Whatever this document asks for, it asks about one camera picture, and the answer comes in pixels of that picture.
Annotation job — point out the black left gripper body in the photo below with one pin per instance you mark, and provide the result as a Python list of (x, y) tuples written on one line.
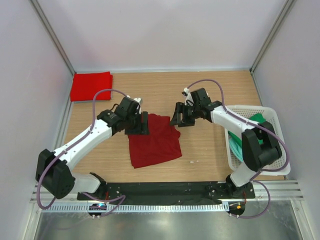
[(137, 127)]

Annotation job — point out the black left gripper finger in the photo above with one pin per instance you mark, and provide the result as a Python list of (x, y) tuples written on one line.
[(144, 124), (134, 132)]

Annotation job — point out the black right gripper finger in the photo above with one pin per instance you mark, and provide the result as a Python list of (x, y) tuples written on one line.
[(186, 122), (176, 120)]

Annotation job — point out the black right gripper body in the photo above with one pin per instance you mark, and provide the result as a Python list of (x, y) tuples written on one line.
[(185, 115)]

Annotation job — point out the dark red t shirt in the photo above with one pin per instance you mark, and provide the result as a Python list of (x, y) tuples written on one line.
[(161, 145)]

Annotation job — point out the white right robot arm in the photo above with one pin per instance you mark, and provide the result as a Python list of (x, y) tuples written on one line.
[(259, 143)]

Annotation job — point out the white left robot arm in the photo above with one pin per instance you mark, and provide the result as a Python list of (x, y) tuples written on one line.
[(54, 169)]

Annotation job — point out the folded bright red t shirt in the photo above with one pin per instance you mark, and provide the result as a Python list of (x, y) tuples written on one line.
[(86, 85)]

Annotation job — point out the light teal t shirt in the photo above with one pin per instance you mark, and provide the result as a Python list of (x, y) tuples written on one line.
[(236, 149)]

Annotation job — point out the green t shirt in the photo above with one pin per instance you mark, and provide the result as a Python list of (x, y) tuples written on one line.
[(258, 117)]

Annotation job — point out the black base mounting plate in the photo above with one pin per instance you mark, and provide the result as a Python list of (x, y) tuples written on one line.
[(174, 193)]

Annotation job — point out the white plastic basket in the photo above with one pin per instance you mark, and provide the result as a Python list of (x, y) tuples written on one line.
[(281, 166)]

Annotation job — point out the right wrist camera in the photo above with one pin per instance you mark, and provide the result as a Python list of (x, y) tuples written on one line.
[(188, 98)]

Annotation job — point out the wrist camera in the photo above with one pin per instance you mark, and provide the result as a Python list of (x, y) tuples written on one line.
[(138, 102), (188, 98)]

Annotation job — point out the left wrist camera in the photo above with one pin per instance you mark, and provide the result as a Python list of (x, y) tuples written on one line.
[(138, 102)]

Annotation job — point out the white slotted cable duct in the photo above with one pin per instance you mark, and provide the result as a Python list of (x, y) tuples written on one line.
[(95, 207)]

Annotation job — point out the aluminium frame rail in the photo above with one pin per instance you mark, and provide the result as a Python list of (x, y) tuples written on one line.
[(277, 190)]

